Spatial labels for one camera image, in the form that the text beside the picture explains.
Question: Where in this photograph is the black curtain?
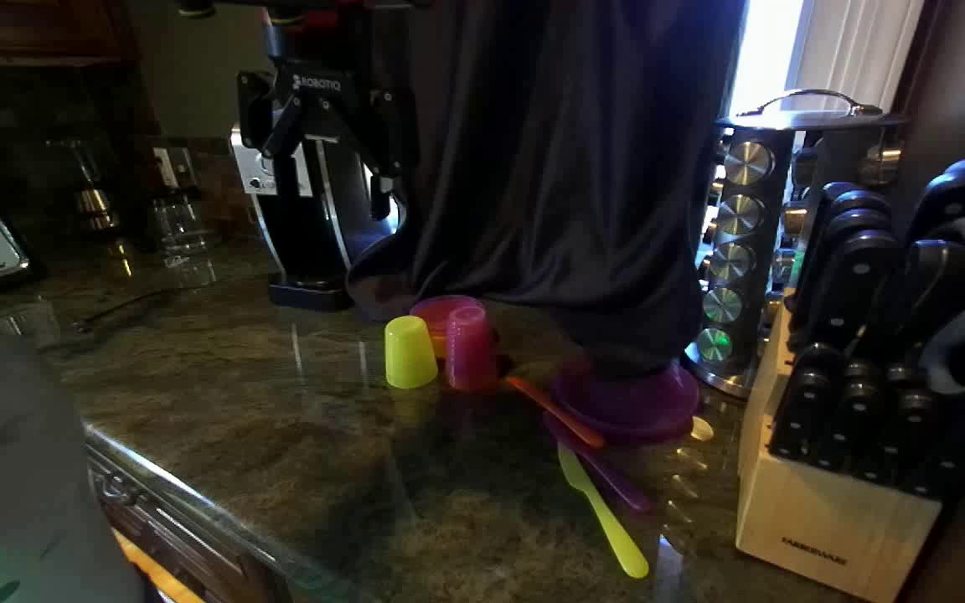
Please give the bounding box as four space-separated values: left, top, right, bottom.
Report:
349 0 751 380

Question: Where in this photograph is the orange plastic spoon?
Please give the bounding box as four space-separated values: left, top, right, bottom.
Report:
500 371 608 454

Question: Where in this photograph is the wooden knife block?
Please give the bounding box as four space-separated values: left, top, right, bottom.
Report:
731 298 944 603

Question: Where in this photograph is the pink plastic cup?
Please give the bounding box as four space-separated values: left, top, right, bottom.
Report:
443 303 501 395

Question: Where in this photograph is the robot mounting stand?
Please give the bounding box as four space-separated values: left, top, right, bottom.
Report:
79 419 341 603

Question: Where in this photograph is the black handled knife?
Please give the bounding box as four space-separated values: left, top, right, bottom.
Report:
798 228 896 349
912 154 965 243
809 177 894 271

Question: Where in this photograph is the purple plastic plate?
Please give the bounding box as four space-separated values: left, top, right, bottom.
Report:
542 354 705 449

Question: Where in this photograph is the yellow-green plastic cup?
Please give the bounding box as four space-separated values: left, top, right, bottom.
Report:
381 313 443 395

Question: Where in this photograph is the purple plastic knife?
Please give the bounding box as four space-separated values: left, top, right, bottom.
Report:
568 422 657 517

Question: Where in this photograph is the small black steak knife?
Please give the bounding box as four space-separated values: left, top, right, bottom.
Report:
880 381 944 481
832 354 886 467
778 342 843 454

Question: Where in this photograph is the silver toaster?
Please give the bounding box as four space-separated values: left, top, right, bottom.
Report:
227 0 409 314

